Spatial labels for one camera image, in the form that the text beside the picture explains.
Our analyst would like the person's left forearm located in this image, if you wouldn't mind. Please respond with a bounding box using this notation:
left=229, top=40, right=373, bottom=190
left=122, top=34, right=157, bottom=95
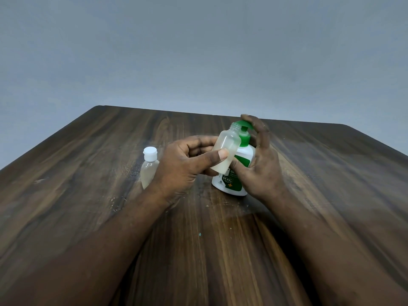
left=0, top=187, right=179, bottom=306

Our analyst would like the person's right forearm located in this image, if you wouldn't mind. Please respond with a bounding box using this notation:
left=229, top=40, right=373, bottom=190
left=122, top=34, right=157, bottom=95
left=267, top=187, right=408, bottom=306

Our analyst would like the small clear bottle green-capped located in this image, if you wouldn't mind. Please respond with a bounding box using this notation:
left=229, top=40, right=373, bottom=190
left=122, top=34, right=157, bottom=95
left=210, top=121, right=243, bottom=176

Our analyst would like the white hand sanitizer pump bottle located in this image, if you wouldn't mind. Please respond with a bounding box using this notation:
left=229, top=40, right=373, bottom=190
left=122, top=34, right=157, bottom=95
left=211, top=121, right=257, bottom=197

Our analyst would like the person's right hand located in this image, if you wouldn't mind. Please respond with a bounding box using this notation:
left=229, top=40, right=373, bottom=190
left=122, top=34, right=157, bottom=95
left=229, top=114, right=290, bottom=204

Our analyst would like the small clear bottle white cap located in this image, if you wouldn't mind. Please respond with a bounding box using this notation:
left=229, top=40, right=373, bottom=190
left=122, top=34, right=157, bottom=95
left=140, top=147, right=160, bottom=190

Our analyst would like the person's left hand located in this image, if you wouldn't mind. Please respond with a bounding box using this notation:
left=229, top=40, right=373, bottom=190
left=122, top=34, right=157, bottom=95
left=147, top=135, right=230, bottom=208

